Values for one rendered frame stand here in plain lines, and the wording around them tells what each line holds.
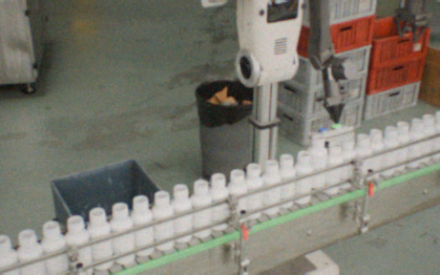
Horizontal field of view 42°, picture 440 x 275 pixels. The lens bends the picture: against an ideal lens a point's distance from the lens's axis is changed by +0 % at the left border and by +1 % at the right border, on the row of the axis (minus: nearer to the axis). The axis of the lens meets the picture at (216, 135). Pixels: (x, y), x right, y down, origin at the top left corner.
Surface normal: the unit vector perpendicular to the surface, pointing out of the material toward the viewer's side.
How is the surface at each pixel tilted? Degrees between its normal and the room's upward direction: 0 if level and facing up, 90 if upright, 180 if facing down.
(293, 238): 90
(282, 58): 90
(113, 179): 90
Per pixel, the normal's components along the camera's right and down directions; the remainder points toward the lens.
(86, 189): 0.49, 0.40
